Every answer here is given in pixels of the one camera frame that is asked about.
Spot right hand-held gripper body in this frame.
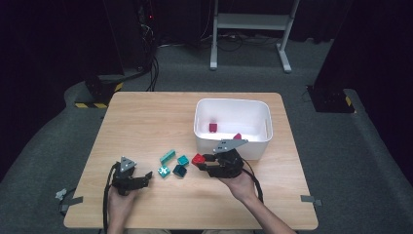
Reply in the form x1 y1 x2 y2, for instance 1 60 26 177
207 138 249 179

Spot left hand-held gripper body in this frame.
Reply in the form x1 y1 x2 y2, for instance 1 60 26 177
111 156 141 197

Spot bright red block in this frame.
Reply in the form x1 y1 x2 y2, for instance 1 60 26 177
191 153 207 167

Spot dark teal block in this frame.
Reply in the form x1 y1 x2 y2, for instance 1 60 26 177
172 164 188 178

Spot long teal block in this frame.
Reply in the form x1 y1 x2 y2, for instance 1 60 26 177
159 149 176 165

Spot white plastic storage bin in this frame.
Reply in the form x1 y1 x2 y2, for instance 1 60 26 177
193 97 274 161

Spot person's left hand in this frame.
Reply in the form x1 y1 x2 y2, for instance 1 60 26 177
107 186 138 223

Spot person's right hand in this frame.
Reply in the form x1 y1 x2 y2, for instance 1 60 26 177
217 169 260 205

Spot grey tape strip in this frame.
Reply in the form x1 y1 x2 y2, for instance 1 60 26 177
58 196 84 213
300 194 323 207

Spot yellow black hazard tape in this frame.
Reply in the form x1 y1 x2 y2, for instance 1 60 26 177
74 102 108 109

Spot black stand base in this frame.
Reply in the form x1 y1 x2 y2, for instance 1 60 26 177
85 73 125 104
306 85 356 114

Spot white metal stand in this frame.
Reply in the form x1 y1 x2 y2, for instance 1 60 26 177
209 0 300 73

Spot dark curtain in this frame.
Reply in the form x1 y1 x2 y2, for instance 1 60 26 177
0 0 126 183
313 0 413 178

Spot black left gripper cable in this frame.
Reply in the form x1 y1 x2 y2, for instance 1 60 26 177
102 162 119 233

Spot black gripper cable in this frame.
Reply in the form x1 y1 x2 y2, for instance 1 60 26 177
102 162 119 233
240 159 265 205

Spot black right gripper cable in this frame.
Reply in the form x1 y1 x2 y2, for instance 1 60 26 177
240 159 265 205

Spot black cable bundle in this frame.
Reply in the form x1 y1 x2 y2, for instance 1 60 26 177
137 0 161 93

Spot black floor cables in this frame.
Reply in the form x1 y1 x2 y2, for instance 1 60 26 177
159 30 282 53

